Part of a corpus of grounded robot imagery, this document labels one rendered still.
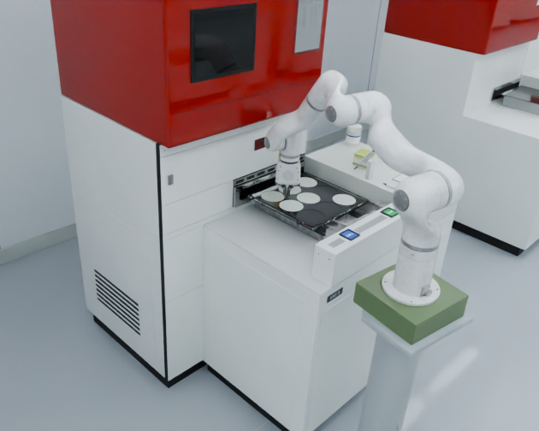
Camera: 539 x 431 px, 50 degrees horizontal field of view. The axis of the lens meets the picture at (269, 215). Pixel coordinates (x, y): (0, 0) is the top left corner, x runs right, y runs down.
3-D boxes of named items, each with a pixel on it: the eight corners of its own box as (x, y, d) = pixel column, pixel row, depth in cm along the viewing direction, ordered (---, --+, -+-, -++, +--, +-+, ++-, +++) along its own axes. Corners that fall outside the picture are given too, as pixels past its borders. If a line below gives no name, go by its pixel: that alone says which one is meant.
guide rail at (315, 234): (254, 207, 253) (254, 200, 252) (257, 205, 255) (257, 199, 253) (345, 255, 224) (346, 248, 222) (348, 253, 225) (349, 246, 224)
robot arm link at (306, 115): (296, 114, 204) (267, 157, 230) (334, 109, 211) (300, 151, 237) (287, 92, 207) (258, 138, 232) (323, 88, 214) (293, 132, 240)
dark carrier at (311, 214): (251, 196, 246) (251, 195, 246) (305, 174, 268) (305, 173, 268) (312, 227, 226) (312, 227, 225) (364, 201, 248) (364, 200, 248)
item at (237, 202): (232, 206, 247) (233, 186, 242) (300, 178, 275) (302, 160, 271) (235, 208, 246) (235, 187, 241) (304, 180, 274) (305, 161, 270)
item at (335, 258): (310, 276, 210) (314, 244, 203) (395, 227, 245) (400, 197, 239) (330, 288, 204) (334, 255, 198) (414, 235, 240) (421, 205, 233)
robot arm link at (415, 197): (447, 245, 182) (463, 177, 170) (404, 262, 173) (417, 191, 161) (419, 227, 191) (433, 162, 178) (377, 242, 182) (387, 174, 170)
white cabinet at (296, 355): (202, 373, 277) (202, 226, 237) (328, 292, 339) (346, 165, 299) (302, 457, 240) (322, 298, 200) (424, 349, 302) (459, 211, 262)
